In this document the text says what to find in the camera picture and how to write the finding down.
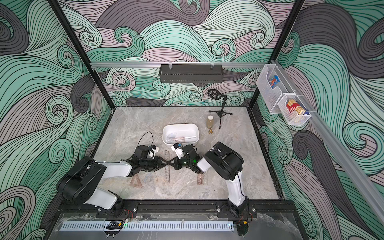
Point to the black corner frame post right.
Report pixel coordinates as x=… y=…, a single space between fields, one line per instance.
x=284 y=15

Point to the clear wall bin lower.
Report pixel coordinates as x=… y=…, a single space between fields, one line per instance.
x=292 y=119

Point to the pink tall triangle ruler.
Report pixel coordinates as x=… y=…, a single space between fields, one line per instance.
x=177 y=139

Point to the white perforated cable duct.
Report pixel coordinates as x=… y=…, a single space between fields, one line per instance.
x=157 y=226

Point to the black corner frame post left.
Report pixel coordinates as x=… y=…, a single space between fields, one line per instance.
x=80 y=50

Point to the black corner frame post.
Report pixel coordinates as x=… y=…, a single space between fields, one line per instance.
x=284 y=15
x=80 y=50

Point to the red straight ruler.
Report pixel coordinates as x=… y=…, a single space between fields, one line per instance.
x=200 y=179

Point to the black wall-mounted tray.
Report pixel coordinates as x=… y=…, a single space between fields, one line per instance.
x=191 y=74

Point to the clear wall bin upper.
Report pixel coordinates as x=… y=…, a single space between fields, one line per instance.
x=271 y=96

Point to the pink small triangle ruler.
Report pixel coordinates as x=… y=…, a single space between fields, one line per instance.
x=136 y=182

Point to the white plastic storage box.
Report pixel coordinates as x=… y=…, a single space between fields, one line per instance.
x=179 y=130

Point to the spice jar with white lid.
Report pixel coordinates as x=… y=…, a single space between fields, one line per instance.
x=210 y=122

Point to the blue packet in bin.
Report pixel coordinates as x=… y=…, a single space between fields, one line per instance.
x=273 y=81

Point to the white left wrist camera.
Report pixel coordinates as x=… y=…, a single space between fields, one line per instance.
x=145 y=152

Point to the clear wall bin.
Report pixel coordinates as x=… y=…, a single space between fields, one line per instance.
x=271 y=96
x=292 y=119

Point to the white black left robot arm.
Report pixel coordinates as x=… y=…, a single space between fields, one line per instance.
x=80 y=184

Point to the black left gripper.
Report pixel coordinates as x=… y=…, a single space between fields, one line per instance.
x=158 y=163

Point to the aluminium wall rail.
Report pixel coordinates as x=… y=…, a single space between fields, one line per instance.
x=136 y=64
x=367 y=189

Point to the aluminium wall rail right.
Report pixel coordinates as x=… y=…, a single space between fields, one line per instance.
x=367 y=189

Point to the clear short straight ruler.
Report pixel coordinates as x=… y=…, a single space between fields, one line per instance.
x=205 y=179

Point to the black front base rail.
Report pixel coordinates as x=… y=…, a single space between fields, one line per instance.
x=183 y=206

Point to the red boxes in bin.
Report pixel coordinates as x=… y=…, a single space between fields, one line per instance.
x=293 y=106

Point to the pink straight ruler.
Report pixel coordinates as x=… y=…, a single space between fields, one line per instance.
x=167 y=167

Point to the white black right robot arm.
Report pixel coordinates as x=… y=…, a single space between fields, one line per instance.
x=227 y=163

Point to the aluminium wall rail back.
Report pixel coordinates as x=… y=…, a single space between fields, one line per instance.
x=136 y=64

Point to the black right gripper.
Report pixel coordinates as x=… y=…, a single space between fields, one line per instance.
x=182 y=161

